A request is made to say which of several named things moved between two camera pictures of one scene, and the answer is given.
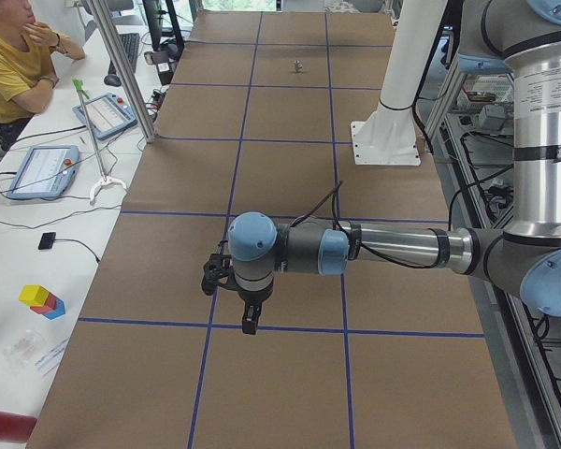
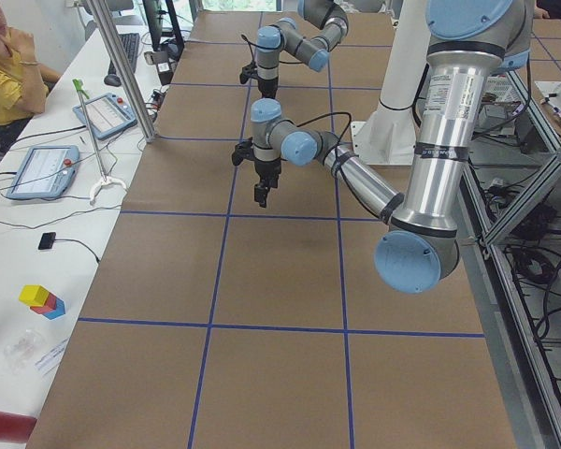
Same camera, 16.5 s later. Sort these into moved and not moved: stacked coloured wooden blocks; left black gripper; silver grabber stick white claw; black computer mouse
Moved: left black gripper
Not moved: stacked coloured wooden blocks; silver grabber stick white claw; black computer mouse
